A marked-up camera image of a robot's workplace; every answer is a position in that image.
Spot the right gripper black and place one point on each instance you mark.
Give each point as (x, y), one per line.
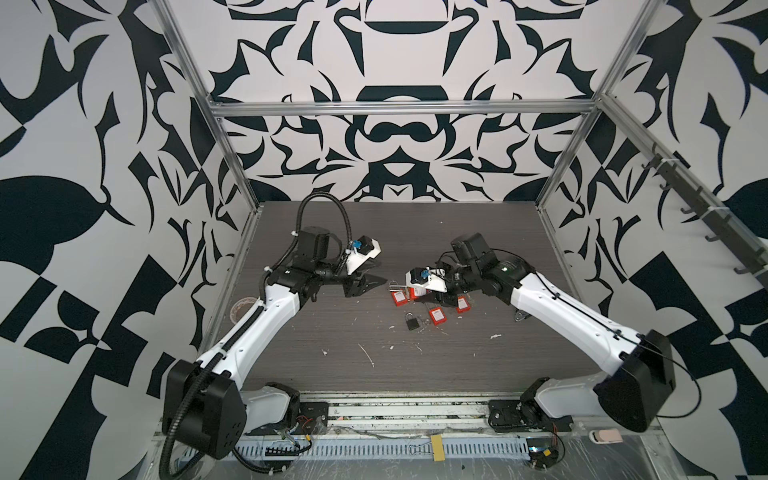
(441, 296)

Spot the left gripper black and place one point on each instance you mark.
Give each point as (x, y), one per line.
(357, 286)

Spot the red padlock long shackle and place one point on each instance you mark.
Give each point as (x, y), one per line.
(463, 304)

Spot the small black padlock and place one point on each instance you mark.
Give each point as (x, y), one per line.
(412, 322)

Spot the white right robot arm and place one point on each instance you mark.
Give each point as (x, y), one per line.
(636, 370)

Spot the red padlock with key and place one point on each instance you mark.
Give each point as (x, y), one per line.
(400, 297)

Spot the small metal clip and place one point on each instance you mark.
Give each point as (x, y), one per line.
(521, 315)

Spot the tape roll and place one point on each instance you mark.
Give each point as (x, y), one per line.
(240, 308)

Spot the yellow tape piece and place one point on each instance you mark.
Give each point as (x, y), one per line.
(437, 447)

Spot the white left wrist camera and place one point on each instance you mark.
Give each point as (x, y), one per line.
(362, 250)

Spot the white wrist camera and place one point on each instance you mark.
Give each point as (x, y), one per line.
(362, 250)
(419, 275)

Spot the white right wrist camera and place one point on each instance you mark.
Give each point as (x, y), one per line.
(419, 275)

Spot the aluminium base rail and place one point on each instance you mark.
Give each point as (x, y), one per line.
(366, 426)

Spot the pink object on rail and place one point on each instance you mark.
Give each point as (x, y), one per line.
(605, 436)

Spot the wall hook rack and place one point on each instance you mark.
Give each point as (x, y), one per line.
(701, 204)

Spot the aluminium cage frame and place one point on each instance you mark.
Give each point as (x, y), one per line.
(415, 122)

